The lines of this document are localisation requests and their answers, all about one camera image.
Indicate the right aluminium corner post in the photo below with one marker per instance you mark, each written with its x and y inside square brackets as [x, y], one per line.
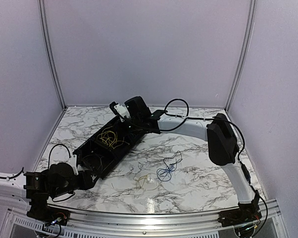
[243, 54]

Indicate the black three-compartment plastic bin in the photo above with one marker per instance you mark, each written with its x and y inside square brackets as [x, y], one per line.
[106, 148]

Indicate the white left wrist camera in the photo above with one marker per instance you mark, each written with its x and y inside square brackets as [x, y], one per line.
[73, 164]

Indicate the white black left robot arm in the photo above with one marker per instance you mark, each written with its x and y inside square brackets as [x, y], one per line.
[33, 189]

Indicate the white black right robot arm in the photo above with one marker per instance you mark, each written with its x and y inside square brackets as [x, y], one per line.
[223, 150]

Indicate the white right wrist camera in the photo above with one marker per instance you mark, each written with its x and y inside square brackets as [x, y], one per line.
[120, 111]

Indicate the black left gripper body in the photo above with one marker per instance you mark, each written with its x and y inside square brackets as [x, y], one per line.
[85, 184]

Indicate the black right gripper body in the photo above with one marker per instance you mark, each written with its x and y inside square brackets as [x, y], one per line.
[136, 126]

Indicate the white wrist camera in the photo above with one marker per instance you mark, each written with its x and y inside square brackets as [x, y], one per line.
[120, 111]
[73, 164]

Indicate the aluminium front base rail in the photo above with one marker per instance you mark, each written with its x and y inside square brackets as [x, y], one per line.
[92, 224]

